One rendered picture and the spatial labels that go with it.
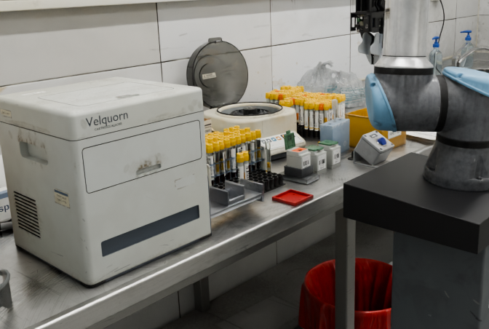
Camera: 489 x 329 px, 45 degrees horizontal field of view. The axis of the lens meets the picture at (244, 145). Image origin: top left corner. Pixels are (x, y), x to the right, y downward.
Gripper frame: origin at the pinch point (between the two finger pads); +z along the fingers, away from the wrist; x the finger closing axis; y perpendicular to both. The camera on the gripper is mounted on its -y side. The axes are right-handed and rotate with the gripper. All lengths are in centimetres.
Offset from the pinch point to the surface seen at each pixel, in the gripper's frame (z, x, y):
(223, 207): 22, 11, 71
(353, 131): 20.6, -3.1, 5.8
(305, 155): 18.9, 5.9, 38.4
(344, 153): 24.6, 0.5, 14.9
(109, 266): 23, 14, 100
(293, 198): 25, 12, 50
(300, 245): 86, -55, -29
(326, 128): 16.4, -1.1, 21.1
